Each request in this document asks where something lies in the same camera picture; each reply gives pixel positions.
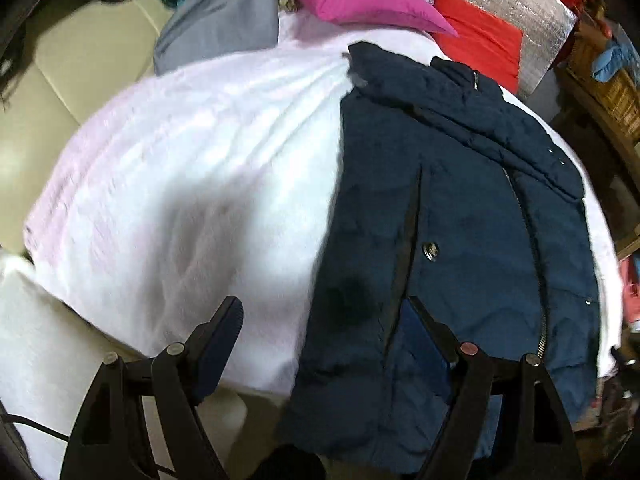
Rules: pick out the black garment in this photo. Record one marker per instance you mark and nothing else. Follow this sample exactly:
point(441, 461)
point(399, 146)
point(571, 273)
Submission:
point(7, 75)

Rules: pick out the magenta pillow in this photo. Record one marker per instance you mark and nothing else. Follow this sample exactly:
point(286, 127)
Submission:
point(350, 0)

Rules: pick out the wicker basket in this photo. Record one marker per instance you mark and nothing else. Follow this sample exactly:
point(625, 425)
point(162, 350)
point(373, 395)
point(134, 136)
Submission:
point(610, 95)

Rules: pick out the red pillow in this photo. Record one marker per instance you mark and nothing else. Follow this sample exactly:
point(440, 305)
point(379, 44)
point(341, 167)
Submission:
point(480, 45)

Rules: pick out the blue cloth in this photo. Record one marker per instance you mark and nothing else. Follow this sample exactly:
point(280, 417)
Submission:
point(612, 60)

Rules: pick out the cream leather sofa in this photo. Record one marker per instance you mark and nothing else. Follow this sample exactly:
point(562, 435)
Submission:
point(75, 70)

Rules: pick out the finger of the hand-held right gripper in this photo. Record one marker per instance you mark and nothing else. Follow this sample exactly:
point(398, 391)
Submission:
point(622, 356)

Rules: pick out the grey garment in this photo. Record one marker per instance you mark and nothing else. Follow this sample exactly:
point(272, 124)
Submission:
point(220, 20)

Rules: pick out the wooden side table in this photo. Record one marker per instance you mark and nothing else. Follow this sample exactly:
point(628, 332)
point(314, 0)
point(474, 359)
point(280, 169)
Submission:
point(600, 160)

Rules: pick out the person's leg in black trousers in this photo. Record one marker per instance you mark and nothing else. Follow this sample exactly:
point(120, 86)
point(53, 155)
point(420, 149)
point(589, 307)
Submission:
point(287, 465)

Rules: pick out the white fleece blanket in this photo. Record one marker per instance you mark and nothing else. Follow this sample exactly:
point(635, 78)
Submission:
point(200, 185)

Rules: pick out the navy blue jacket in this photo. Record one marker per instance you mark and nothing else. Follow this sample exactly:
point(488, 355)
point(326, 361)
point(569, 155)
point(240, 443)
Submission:
point(450, 235)

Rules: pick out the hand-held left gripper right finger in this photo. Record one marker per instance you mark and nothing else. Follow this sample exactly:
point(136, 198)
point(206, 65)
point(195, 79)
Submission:
point(425, 340)

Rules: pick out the red bag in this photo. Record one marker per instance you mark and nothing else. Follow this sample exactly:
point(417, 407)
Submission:
point(632, 285)

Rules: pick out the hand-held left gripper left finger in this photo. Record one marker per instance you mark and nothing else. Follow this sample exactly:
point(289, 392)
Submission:
point(217, 345)

